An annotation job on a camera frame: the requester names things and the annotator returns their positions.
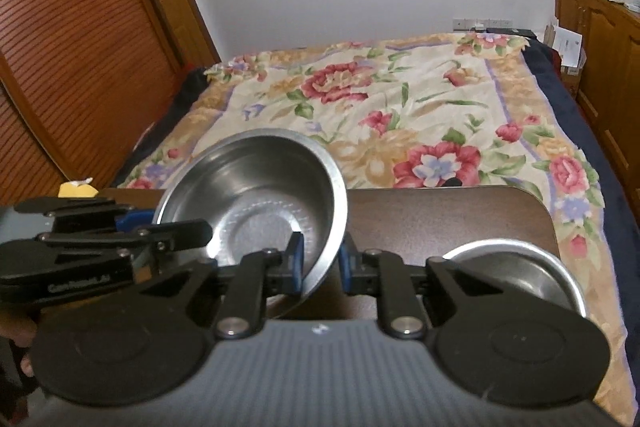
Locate steel bowl back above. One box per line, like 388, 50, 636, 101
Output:
154, 129, 348, 317

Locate small steel bowl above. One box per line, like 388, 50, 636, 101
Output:
444, 239, 589, 319

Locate person left hand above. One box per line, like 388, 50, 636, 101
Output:
1, 305, 40, 381

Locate yellow Pikachu plush toy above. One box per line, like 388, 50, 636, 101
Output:
58, 178, 99, 198

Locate dark clothes on bed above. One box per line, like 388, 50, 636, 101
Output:
130, 67, 208, 161

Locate floral bed blanket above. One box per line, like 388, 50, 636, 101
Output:
115, 32, 639, 426

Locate wooden louvered wardrobe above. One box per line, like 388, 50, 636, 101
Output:
1, 0, 219, 205

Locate white paper bag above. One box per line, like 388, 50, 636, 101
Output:
551, 26, 585, 68

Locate wooden sideboard cabinet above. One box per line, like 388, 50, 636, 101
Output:
554, 0, 640, 211

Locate white wall socket strip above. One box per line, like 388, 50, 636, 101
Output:
452, 18, 513, 32

